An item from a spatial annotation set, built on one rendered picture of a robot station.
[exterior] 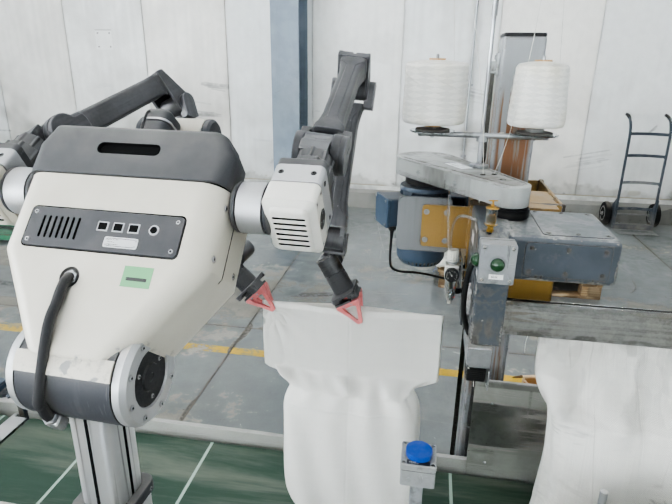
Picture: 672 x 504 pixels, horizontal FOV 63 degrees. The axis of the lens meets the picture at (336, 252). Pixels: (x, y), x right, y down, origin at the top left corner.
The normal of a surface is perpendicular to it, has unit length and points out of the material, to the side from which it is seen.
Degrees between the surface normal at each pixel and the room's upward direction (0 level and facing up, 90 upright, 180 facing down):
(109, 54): 90
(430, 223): 90
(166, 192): 50
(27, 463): 0
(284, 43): 90
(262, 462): 0
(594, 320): 90
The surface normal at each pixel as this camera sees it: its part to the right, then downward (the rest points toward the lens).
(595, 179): -0.17, 0.33
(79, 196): -0.16, -0.36
